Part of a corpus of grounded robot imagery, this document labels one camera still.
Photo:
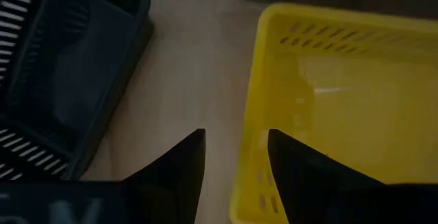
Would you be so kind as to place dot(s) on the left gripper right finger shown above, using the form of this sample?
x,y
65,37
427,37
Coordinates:
x,y
301,183

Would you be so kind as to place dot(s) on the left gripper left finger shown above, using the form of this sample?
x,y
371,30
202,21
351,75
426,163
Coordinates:
x,y
174,183

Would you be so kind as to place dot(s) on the yellow plastic slotted basket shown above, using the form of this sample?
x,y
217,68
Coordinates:
x,y
342,114

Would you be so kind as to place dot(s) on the black plastic slotted basket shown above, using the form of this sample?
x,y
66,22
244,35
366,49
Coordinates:
x,y
75,63

